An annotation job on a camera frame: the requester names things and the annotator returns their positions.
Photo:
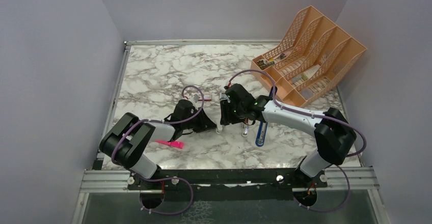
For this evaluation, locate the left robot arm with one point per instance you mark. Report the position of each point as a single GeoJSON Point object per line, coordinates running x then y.
{"type": "Point", "coordinates": [125, 143]}

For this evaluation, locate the orange mesh file organizer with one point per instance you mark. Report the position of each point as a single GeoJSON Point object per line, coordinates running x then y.
{"type": "Point", "coordinates": [312, 58]}

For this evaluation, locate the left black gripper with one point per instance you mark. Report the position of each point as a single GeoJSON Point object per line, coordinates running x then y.
{"type": "Point", "coordinates": [205, 123]}

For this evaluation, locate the red white staple box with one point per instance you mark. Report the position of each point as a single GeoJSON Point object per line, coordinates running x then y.
{"type": "Point", "coordinates": [205, 97]}

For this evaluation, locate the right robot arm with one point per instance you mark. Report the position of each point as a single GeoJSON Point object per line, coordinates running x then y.
{"type": "Point", "coordinates": [333, 136]}

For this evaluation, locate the white stapler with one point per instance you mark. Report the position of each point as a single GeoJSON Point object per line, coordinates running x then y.
{"type": "Point", "coordinates": [219, 128]}

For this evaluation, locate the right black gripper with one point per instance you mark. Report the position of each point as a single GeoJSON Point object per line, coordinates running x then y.
{"type": "Point", "coordinates": [226, 117]}

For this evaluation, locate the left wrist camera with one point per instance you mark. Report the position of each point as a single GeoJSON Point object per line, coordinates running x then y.
{"type": "Point", "coordinates": [195, 98]}

